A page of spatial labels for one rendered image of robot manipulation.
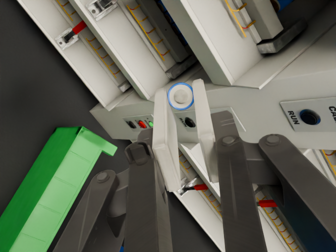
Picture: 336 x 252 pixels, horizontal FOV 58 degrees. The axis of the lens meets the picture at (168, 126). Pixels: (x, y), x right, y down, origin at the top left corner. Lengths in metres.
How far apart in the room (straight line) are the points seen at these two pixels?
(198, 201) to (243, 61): 0.52
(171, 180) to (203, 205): 0.68
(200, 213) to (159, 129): 0.69
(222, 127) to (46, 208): 0.44
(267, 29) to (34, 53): 0.55
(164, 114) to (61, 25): 0.52
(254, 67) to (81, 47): 0.41
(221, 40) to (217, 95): 0.07
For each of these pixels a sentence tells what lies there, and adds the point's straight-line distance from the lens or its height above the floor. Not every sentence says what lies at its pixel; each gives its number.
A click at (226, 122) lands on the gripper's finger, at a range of 0.16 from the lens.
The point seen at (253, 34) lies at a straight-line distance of 0.36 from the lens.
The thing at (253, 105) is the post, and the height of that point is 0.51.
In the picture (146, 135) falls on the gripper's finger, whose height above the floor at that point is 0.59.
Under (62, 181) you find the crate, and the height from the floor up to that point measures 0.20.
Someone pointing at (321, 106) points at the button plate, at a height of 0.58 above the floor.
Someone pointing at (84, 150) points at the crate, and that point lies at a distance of 0.57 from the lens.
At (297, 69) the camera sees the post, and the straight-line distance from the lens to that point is 0.32.
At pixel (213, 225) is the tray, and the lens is 0.88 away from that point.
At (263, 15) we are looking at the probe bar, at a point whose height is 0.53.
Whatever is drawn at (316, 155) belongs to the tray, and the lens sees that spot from 0.45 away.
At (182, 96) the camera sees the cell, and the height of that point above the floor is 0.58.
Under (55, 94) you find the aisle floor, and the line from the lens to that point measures 0.76.
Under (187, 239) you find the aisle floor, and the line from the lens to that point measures 0.98.
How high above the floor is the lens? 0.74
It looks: 57 degrees down
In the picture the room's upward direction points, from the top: 88 degrees clockwise
